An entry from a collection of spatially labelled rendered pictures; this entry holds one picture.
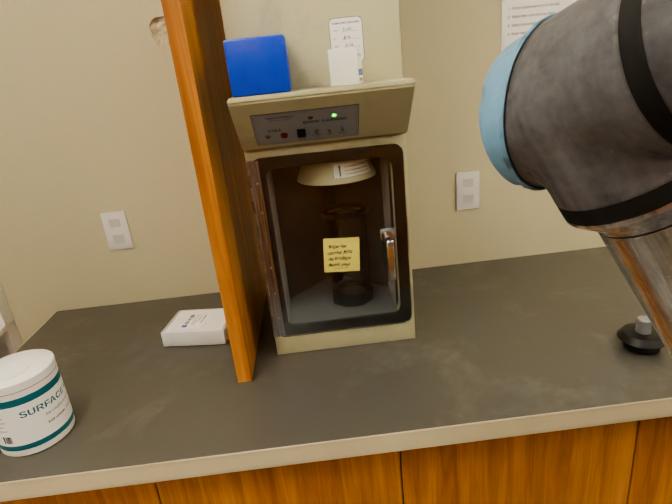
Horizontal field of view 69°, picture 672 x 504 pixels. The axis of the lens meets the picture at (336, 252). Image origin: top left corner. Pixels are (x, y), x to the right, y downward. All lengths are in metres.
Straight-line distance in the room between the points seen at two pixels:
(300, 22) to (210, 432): 0.77
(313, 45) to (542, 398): 0.77
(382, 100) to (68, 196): 1.01
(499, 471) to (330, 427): 0.34
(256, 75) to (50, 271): 1.04
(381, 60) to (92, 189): 0.93
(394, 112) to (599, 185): 0.61
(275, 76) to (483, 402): 0.69
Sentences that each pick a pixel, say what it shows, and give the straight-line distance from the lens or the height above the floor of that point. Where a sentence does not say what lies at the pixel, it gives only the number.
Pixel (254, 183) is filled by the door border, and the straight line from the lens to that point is 1.00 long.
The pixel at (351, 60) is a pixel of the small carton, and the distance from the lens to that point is 0.90.
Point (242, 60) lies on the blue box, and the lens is 0.88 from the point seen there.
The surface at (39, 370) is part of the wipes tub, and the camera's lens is 1.05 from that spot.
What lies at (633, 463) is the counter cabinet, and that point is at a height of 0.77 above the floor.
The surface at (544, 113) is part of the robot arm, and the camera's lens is 0.35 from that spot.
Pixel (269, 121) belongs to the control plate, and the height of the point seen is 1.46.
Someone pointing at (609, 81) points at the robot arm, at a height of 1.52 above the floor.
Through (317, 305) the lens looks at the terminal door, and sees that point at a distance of 1.08.
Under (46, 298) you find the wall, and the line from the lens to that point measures 1.75.
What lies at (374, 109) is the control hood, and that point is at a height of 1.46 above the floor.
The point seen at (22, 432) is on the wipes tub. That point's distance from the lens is 1.08.
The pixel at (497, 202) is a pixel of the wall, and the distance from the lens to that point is 1.57.
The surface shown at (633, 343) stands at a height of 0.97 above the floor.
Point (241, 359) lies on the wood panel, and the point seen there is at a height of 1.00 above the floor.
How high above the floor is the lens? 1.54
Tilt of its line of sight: 20 degrees down
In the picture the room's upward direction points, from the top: 6 degrees counter-clockwise
